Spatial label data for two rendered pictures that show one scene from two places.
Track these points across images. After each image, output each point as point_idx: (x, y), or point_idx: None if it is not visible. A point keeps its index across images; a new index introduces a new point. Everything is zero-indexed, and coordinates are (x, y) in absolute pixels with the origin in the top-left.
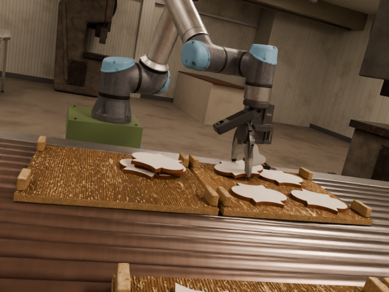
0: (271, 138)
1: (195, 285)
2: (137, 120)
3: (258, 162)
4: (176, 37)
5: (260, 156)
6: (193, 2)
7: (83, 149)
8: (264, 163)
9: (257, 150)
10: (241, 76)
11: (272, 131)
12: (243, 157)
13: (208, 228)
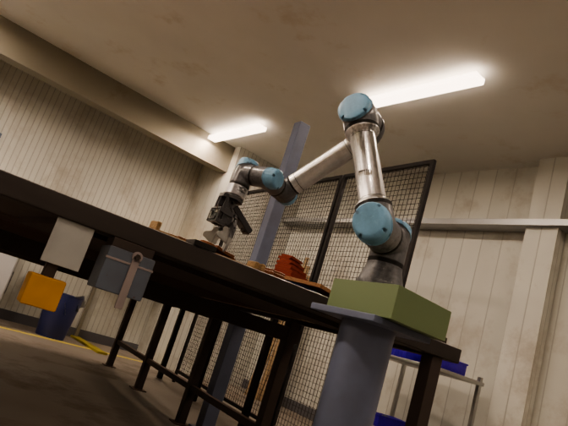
0: (208, 215)
1: None
2: (361, 281)
3: (207, 237)
4: (354, 170)
5: (208, 232)
6: (345, 136)
7: None
8: (203, 235)
9: (212, 229)
10: (254, 186)
11: (210, 210)
12: (216, 248)
13: None
